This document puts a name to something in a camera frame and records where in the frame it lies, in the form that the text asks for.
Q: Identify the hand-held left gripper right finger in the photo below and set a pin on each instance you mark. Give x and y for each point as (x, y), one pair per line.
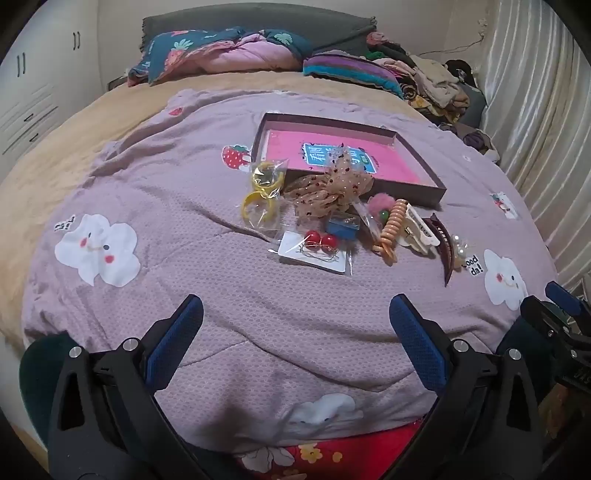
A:
(418, 341)

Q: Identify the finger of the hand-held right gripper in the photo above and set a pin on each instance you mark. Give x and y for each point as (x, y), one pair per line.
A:
(542, 314)
(561, 295)

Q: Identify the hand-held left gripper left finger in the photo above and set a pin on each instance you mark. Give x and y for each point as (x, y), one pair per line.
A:
(178, 341)

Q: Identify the brown hair claw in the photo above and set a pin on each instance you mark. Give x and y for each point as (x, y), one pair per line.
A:
(445, 249)

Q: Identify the cream hair claw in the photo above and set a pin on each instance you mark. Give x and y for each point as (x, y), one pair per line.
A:
(418, 230)

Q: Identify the small blue box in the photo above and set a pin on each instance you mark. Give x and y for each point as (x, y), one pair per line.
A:
(342, 228)

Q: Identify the red ball earrings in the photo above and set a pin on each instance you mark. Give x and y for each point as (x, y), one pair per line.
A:
(318, 247)

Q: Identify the yellow rings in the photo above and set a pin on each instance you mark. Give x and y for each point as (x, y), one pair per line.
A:
(261, 198)

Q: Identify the beige dotted mesh scrunchie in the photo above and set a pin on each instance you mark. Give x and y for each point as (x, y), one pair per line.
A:
(323, 189)

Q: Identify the brown box with pink inside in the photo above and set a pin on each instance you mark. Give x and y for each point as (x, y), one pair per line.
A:
(351, 157)

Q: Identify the pearl hair clip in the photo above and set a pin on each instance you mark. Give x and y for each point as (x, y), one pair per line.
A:
(460, 251)

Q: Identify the purple blanket with cloud prints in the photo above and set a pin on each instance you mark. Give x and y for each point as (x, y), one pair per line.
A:
(184, 230)

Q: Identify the red floral cloth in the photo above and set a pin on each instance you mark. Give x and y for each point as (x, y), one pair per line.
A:
(351, 454)

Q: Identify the cream curtain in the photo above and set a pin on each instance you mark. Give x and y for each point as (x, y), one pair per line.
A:
(535, 115)

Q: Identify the beige bed sheet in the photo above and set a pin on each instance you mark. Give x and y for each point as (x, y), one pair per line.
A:
(92, 120)

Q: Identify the pile of clothes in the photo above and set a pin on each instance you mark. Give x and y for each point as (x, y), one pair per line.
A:
(434, 83)

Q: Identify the striped purple and teal blanket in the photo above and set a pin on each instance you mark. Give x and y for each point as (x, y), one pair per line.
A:
(351, 69)

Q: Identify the floral teal and pink quilt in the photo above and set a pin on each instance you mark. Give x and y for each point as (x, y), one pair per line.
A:
(221, 53)

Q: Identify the white wardrobe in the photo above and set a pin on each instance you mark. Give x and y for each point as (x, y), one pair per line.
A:
(41, 83)

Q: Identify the grey headboard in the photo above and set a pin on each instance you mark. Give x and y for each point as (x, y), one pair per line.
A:
(323, 27)

